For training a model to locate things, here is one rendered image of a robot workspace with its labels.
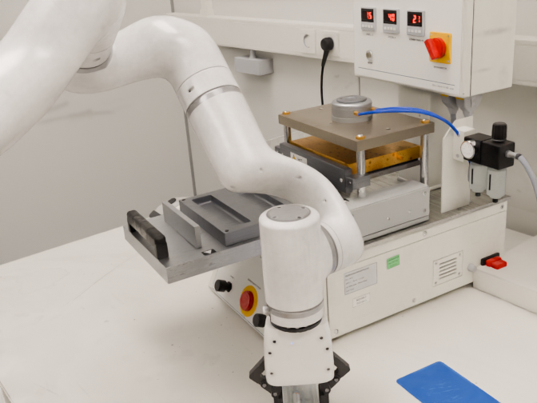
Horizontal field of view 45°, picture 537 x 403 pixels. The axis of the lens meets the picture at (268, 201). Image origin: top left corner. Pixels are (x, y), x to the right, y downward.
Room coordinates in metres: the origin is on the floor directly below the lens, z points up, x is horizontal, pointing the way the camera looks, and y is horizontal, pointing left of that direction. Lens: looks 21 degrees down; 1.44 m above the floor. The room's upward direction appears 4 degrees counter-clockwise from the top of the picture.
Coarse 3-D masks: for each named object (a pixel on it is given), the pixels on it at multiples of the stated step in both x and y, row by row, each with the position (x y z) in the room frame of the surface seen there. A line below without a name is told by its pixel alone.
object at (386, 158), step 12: (300, 144) 1.27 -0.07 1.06; (312, 144) 1.27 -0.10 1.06; (324, 144) 1.26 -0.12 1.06; (396, 144) 1.22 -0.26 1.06; (408, 144) 1.22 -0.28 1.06; (324, 156) 1.19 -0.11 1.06; (336, 156) 1.18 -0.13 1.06; (348, 156) 1.17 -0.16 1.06; (372, 156) 1.16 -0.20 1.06; (384, 156) 1.16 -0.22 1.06; (396, 156) 1.18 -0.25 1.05; (408, 156) 1.19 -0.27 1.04; (372, 168) 1.15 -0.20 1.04; (384, 168) 1.17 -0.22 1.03; (396, 168) 1.18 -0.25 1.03
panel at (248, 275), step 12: (240, 264) 1.20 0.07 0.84; (252, 264) 1.17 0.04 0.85; (216, 276) 1.26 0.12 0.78; (228, 276) 1.22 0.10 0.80; (240, 276) 1.19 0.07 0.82; (252, 276) 1.15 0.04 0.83; (240, 288) 1.17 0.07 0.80; (252, 288) 1.14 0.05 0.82; (264, 288) 1.11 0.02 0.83; (228, 300) 1.19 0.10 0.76; (264, 300) 1.09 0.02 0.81; (240, 312) 1.14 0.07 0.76; (252, 312) 1.11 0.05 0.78; (252, 324) 1.09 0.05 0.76
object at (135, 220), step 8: (128, 216) 1.09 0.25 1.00; (136, 216) 1.08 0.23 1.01; (128, 224) 1.10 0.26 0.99; (136, 224) 1.06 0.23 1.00; (144, 224) 1.04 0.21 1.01; (144, 232) 1.02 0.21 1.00; (152, 232) 1.00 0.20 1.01; (160, 232) 1.00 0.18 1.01; (152, 240) 0.99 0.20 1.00; (160, 240) 0.98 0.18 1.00; (160, 248) 0.98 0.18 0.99; (160, 256) 0.98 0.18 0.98; (168, 256) 0.98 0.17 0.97
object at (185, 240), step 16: (176, 208) 1.10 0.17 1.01; (160, 224) 1.13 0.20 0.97; (176, 224) 1.08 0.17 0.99; (192, 224) 1.02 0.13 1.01; (128, 240) 1.12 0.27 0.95; (144, 240) 1.06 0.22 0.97; (176, 240) 1.05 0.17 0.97; (192, 240) 1.02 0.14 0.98; (208, 240) 1.04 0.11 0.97; (256, 240) 1.02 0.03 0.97; (144, 256) 1.04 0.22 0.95; (176, 256) 0.98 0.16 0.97; (192, 256) 0.98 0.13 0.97; (208, 256) 0.98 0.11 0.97; (224, 256) 0.99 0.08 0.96; (240, 256) 1.01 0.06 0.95; (256, 256) 1.02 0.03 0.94; (160, 272) 0.97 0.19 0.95; (176, 272) 0.95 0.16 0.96; (192, 272) 0.96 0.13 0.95
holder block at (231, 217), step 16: (224, 192) 1.20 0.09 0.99; (192, 208) 1.13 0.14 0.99; (208, 208) 1.16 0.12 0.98; (224, 208) 1.15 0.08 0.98; (240, 208) 1.11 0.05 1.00; (256, 208) 1.11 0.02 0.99; (208, 224) 1.06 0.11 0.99; (224, 224) 1.04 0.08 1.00; (240, 224) 1.07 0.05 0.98; (256, 224) 1.03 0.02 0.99; (224, 240) 1.01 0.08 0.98; (240, 240) 1.02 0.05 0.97
